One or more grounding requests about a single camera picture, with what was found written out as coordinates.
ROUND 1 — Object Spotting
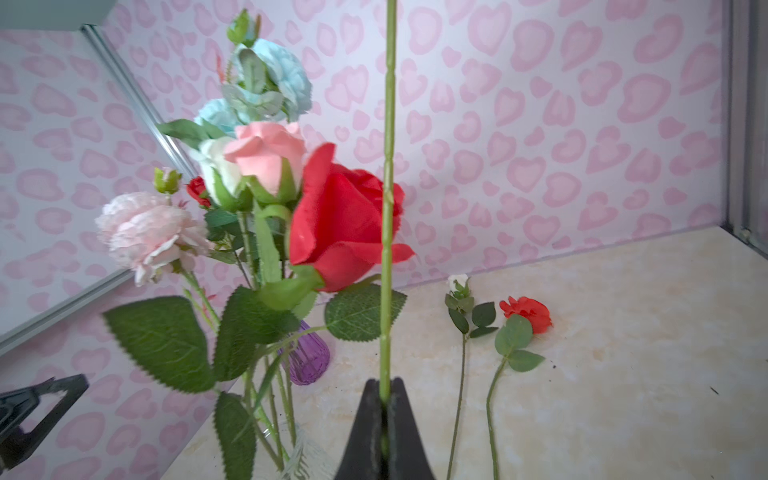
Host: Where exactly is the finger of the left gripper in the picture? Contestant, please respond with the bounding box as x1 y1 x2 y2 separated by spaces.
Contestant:
0 373 90 472

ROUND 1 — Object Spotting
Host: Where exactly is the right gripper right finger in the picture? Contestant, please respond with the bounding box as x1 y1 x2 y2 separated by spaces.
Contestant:
386 377 435 480

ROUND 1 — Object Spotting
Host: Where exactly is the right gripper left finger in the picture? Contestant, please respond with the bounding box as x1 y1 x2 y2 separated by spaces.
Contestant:
334 379 384 480

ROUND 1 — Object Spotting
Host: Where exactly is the clear glass cylinder vase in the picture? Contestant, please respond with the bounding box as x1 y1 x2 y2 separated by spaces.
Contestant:
277 424 336 480

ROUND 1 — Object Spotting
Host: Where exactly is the purple glass vase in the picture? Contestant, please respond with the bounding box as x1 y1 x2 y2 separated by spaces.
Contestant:
288 332 331 386

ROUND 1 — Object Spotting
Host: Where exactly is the small mixed roses spray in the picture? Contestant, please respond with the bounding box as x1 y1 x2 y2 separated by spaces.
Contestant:
95 169 220 330

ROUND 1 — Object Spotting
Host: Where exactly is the blue rose stem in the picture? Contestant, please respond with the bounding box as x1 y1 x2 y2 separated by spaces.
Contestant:
379 0 398 417

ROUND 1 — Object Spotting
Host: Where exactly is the white rose stem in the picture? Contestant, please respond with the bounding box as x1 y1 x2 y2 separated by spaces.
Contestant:
191 136 253 287

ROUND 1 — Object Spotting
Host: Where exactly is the pink rose stem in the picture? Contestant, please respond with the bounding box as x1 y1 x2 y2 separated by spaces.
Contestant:
226 121 307 288

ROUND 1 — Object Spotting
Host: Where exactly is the teal peony branch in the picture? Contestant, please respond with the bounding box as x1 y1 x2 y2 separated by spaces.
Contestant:
156 9 313 149

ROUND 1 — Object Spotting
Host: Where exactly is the small white rosebud stem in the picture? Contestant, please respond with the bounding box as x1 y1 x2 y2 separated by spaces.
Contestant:
445 274 497 479

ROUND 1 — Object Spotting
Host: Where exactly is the diagonal aluminium frame strut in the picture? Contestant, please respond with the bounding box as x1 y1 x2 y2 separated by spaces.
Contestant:
1 270 133 355

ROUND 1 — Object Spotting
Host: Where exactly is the left aluminium frame strut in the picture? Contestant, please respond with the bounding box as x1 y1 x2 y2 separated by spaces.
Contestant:
80 24 197 179

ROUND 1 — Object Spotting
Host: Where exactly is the right aluminium frame strut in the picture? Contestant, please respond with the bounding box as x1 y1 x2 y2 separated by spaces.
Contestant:
722 1 767 256

